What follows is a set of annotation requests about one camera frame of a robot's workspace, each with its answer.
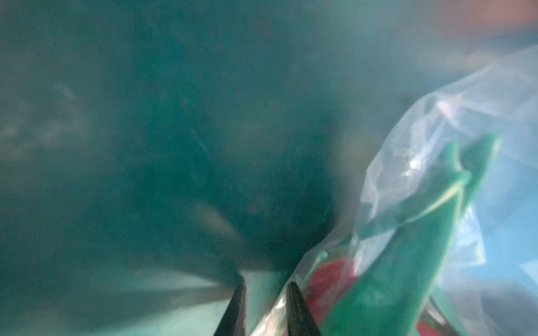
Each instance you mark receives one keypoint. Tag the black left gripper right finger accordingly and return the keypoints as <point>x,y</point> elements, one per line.
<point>300,321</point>

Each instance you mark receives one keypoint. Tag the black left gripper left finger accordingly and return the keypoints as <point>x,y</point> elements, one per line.
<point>233,323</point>

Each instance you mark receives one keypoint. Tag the clear zip-top bag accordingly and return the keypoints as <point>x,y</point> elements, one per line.
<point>488,282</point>

